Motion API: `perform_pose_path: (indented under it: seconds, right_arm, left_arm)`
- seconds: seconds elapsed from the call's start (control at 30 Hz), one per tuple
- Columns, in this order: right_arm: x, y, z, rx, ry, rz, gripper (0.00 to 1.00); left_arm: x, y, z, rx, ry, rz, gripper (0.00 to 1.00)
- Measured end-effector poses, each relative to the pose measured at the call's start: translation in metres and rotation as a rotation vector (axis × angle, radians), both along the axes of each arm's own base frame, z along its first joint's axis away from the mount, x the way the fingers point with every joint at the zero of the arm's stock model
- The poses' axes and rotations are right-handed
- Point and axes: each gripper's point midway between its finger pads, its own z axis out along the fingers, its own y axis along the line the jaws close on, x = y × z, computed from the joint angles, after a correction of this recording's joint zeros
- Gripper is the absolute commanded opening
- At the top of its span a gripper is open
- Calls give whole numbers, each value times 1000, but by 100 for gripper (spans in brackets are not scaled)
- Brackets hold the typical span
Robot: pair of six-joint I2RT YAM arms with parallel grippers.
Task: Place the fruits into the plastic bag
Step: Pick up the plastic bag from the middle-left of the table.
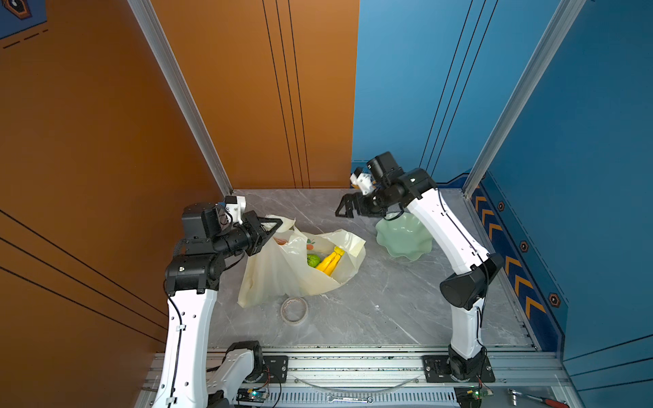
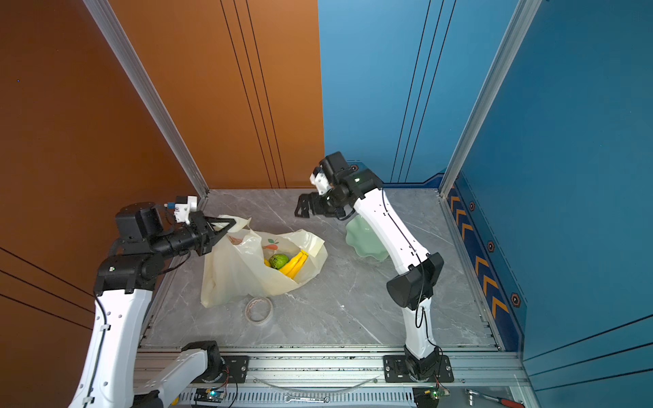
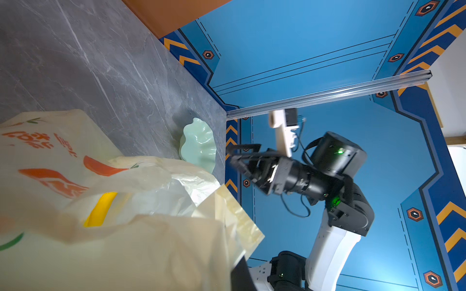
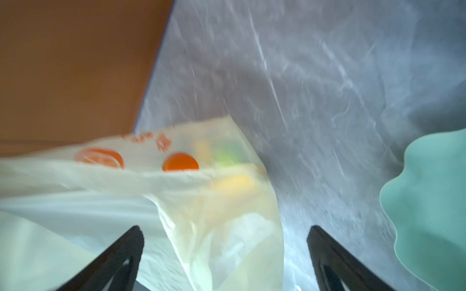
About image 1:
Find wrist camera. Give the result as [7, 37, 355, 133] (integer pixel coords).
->
[350, 151, 404, 196]
[181, 195, 246, 240]

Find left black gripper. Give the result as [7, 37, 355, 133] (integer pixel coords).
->
[212, 212, 282, 261]

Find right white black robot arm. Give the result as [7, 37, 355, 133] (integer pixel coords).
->
[336, 168, 503, 382]

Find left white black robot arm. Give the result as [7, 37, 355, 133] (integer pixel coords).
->
[153, 203, 282, 407]

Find pale green fruit plate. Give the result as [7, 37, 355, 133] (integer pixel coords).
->
[375, 212, 433, 261]

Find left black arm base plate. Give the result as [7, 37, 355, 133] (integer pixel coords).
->
[245, 355, 288, 384]

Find silver wrench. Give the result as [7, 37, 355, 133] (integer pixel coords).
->
[326, 394, 374, 404]

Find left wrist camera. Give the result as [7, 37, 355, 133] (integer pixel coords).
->
[181, 195, 246, 240]

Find yellow banana bunch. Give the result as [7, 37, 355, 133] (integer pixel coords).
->
[316, 246, 345, 276]

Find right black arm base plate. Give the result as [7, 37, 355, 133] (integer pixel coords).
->
[422, 355, 497, 384]

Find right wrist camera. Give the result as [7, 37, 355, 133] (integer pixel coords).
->
[350, 151, 404, 196]

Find clear tape roll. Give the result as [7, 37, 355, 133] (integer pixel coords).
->
[280, 297, 309, 326]

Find red handled tool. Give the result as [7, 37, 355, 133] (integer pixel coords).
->
[508, 389, 570, 408]

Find green circuit board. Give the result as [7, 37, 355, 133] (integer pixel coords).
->
[235, 388, 270, 406]
[454, 388, 494, 408]

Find left green circuit board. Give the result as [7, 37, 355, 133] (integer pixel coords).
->
[235, 388, 270, 406]

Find cream plastic bag orange print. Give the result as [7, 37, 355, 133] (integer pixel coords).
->
[237, 217, 366, 309]

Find right green circuit board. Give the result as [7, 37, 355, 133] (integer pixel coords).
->
[454, 388, 494, 408]

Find aluminium front rail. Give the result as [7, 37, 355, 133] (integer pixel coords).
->
[137, 348, 575, 408]

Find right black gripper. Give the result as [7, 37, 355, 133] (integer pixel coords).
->
[335, 185, 394, 219]

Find green bumpy fruit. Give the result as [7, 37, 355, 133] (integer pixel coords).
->
[307, 254, 322, 268]

